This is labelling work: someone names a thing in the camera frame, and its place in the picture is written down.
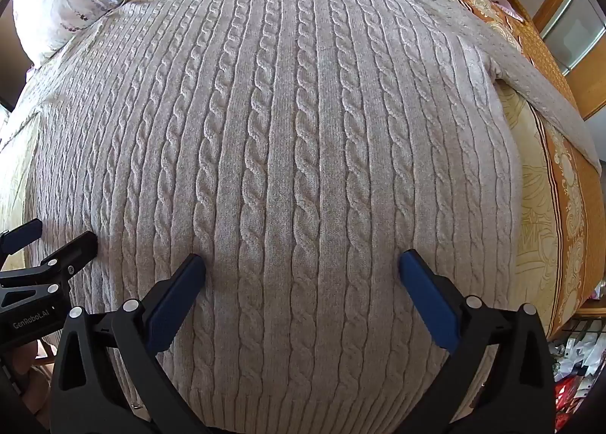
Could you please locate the yellow orange patterned bed sheet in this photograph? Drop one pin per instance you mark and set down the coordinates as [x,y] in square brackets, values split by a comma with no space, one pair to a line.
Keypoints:
[558,225]

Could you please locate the wooden glass-door cabinet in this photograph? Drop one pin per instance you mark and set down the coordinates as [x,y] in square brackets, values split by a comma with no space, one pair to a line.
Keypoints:
[575,31]

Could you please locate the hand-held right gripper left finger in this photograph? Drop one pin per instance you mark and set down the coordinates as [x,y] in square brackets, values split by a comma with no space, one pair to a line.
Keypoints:
[175,301]

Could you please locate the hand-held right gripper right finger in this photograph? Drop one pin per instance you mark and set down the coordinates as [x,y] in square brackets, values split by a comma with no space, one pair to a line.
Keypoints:
[428,301]

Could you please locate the person's left hand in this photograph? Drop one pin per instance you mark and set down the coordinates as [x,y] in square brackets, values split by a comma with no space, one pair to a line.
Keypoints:
[31,367]

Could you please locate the pile of assorted packaging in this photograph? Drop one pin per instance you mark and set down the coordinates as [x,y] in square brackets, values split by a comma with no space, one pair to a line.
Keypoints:
[577,363]

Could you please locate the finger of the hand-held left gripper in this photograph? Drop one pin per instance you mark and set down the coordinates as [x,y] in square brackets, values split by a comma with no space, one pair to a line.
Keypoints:
[21,234]
[78,249]

